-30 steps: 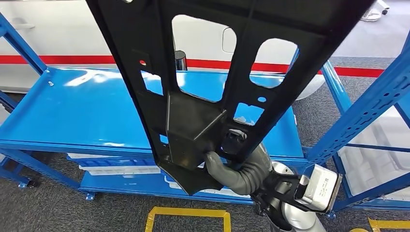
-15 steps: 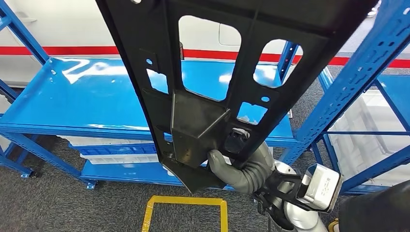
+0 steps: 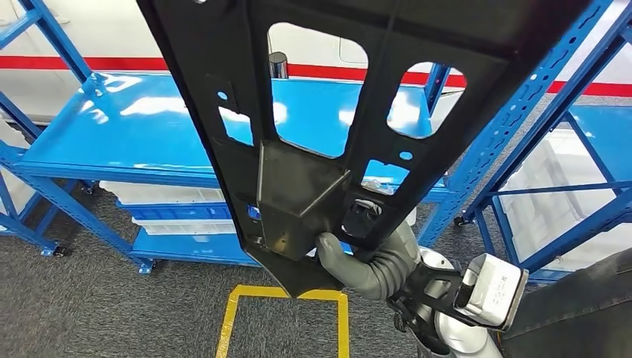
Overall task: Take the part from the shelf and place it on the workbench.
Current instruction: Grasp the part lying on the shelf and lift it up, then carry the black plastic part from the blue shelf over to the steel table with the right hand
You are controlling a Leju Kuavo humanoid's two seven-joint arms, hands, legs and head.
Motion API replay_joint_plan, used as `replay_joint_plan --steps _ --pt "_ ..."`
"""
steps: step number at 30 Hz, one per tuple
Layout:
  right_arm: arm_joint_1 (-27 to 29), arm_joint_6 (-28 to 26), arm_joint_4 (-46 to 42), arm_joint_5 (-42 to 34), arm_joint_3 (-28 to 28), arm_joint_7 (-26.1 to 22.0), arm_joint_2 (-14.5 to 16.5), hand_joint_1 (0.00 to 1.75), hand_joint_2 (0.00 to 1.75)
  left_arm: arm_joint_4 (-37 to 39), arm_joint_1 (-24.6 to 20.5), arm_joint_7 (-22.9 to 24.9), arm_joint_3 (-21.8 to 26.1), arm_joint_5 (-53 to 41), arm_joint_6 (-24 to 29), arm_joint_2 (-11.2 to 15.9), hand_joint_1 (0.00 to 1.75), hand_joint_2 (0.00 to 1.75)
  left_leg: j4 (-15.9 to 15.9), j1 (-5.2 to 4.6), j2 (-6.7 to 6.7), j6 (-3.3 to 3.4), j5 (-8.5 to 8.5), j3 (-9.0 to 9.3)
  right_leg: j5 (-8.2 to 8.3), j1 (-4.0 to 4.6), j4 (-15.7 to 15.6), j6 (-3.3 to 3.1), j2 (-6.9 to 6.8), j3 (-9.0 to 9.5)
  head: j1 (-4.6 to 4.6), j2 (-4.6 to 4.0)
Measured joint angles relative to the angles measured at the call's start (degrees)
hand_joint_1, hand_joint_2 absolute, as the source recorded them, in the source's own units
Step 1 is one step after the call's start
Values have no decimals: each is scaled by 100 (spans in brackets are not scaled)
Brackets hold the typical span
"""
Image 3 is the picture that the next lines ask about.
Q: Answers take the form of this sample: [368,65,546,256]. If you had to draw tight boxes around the black plastic panel part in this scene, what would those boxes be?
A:
[136,0,593,299]

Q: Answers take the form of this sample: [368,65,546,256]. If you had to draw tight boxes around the blue metal shelf rack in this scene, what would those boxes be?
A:
[454,10,632,285]
[0,0,623,275]

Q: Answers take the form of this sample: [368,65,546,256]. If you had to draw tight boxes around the white plastic bin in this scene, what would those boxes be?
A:
[131,217,238,236]
[98,180,226,205]

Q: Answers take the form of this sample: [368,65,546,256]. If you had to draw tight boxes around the blue plastic bin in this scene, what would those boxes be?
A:
[116,200,233,222]

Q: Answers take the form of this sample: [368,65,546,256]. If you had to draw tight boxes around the yellow floor tape square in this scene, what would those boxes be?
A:
[215,284,350,358]

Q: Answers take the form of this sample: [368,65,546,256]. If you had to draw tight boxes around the stacked white plastic bins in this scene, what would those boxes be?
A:
[499,128,632,273]

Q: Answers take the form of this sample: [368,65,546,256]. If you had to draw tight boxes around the black stanchion post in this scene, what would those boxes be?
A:
[268,51,289,80]

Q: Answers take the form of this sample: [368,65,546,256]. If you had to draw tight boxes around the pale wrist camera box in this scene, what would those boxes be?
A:
[454,253,529,332]

